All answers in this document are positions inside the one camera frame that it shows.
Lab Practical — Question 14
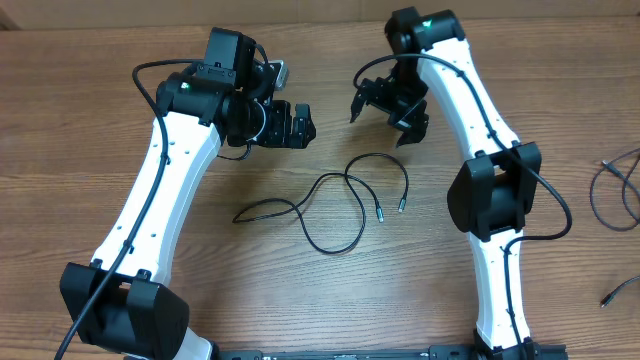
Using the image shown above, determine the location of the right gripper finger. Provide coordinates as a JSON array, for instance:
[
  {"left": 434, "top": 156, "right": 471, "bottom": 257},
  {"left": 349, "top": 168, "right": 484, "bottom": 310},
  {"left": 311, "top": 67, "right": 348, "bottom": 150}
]
[
  {"left": 396, "top": 126, "right": 427, "bottom": 148},
  {"left": 350, "top": 90, "right": 367, "bottom": 123}
]

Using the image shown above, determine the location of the black cable bundle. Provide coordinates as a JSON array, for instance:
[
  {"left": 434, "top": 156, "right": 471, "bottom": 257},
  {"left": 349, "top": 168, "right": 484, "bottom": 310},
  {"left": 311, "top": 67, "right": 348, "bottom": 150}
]
[{"left": 231, "top": 152, "right": 410, "bottom": 256}]

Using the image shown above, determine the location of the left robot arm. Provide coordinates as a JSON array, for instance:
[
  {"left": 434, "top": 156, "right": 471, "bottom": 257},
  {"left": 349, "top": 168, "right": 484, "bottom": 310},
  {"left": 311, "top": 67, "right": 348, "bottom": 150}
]
[{"left": 59, "top": 28, "right": 316, "bottom": 359}]

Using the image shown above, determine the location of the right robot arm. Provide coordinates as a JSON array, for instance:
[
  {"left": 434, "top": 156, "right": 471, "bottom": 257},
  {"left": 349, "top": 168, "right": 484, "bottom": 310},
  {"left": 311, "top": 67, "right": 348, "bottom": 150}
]
[{"left": 351, "top": 7, "right": 541, "bottom": 359}]

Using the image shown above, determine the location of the black cable end right edge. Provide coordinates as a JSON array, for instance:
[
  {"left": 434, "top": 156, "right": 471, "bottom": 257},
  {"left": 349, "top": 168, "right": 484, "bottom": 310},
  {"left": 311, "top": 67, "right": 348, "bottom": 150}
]
[{"left": 601, "top": 275, "right": 640, "bottom": 308}]

